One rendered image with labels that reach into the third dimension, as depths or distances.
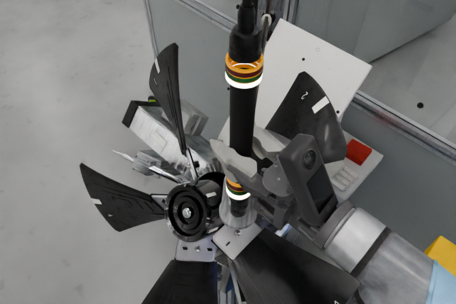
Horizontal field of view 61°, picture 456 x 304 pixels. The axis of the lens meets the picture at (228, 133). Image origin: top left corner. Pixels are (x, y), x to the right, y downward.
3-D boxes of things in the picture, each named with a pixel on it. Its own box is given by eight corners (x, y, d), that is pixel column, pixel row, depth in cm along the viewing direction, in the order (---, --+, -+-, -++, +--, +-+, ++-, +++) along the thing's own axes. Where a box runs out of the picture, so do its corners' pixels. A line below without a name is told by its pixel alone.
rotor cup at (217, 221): (200, 163, 91) (163, 168, 80) (253, 182, 84) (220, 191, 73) (188, 220, 93) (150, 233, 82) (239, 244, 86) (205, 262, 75)
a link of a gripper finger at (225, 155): (200, 171, 59) (251, 201, 56) (198, 148, 55) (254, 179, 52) (212, 157, 61) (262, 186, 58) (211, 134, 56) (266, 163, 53)
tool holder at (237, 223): (224, 184, 76) (223, 155, 68) (260, 189, 75) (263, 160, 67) (216, 226, 70) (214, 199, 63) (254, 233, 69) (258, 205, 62)
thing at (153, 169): (202, 195, 95) (108, 150, 112) (204, 186, 94) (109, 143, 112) (197, 196, 93) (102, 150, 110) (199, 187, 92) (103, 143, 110)
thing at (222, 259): (223, 273, 108) (228, 250, 107) (241, 283, 105) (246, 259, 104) (206, 283, 101) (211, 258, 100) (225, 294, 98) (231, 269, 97)
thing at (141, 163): (138, 167, 106) (141, 153, 106) (154, 175, 103) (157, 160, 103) (131, 168, 104) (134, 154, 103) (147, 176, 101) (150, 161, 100)
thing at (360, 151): (351, 140, 137) (352, 136, 135) (372, 152, 133) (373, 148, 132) (339, 153, 133) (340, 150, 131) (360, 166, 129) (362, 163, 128)
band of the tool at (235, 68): (228, 64, 47) (228, 44, 45) (263, 67, 47) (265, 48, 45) (222, 88, 45) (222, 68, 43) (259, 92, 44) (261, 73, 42)
